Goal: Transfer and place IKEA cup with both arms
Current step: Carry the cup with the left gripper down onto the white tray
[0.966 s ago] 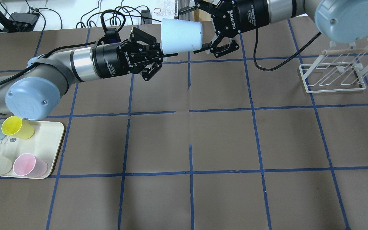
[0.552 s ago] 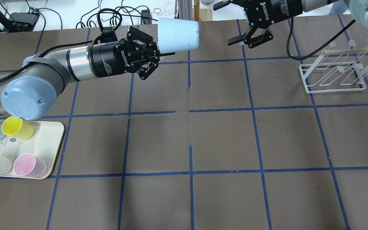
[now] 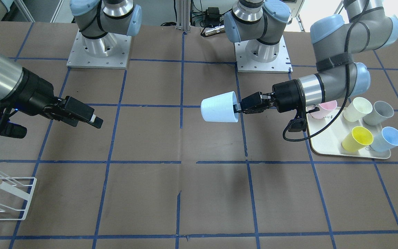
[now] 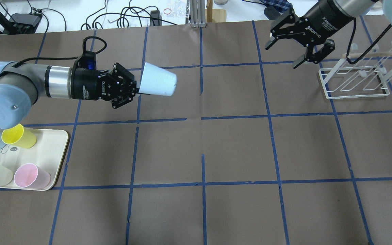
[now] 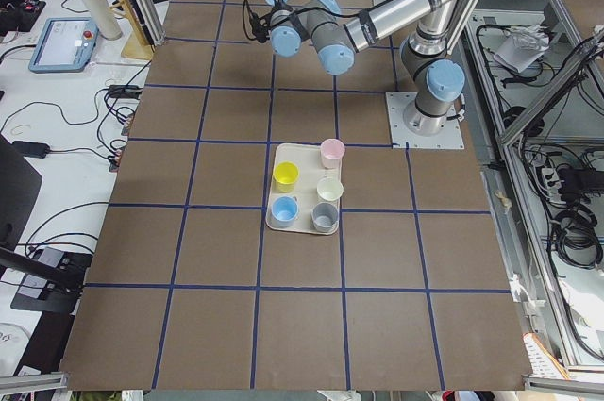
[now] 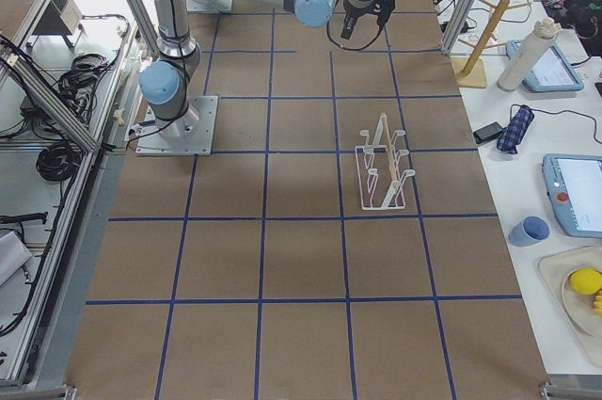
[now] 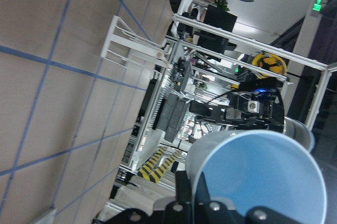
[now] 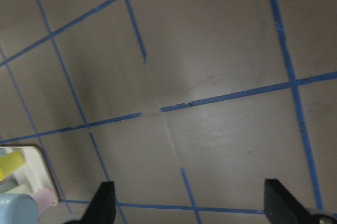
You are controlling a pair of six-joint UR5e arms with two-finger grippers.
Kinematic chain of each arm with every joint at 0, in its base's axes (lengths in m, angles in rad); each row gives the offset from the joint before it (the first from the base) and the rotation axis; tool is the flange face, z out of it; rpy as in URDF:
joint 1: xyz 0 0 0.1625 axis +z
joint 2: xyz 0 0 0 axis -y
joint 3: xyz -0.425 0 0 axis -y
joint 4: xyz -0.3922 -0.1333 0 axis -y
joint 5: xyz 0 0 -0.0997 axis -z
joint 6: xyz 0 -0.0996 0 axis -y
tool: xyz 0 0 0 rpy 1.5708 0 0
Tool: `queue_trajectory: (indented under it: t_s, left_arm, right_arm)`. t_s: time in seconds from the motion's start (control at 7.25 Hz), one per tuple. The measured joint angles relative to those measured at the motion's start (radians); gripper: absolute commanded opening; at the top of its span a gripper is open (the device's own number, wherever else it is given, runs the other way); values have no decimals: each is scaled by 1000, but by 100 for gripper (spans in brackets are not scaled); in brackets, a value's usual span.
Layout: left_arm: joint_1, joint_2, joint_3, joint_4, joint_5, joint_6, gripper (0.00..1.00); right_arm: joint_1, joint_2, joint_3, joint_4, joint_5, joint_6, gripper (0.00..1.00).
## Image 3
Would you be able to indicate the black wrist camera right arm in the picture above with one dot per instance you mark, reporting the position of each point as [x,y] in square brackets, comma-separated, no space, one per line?
[8,129]

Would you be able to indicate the pale green cup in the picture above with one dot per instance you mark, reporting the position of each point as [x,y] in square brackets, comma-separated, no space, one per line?
[357,109]

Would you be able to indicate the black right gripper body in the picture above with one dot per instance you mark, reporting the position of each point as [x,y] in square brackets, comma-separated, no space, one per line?
[35,93]

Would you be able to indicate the blue cup on tray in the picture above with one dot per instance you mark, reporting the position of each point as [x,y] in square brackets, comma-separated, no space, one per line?
[385,140]

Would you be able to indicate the light blue cup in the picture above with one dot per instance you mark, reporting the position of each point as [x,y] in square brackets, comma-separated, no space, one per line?
[220,108]

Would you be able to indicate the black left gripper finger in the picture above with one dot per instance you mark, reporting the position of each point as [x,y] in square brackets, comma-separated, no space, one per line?
[254,103]

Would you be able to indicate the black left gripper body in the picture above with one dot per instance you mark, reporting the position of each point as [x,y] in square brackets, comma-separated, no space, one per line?
[286,96]

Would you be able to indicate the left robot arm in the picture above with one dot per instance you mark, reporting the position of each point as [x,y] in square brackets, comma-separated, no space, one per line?
[338,75]

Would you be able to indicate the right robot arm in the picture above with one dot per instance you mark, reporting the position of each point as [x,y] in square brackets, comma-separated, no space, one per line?
[105,29]

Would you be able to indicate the grey cup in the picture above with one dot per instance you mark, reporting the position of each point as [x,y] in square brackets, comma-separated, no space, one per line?
[381,112]

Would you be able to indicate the pink cup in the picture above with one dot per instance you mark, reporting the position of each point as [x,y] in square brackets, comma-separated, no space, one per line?
[323,109]

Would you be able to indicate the white wire cup rack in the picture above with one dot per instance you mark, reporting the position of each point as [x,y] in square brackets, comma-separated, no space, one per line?
[16,195]

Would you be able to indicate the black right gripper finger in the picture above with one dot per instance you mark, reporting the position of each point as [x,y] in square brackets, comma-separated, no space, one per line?
[74,111]

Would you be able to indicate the yellow cup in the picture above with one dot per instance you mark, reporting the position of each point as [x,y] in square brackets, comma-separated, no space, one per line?
[358,138]

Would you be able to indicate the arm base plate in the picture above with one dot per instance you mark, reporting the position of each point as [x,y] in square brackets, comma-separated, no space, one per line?
[254,57]
[109,52]

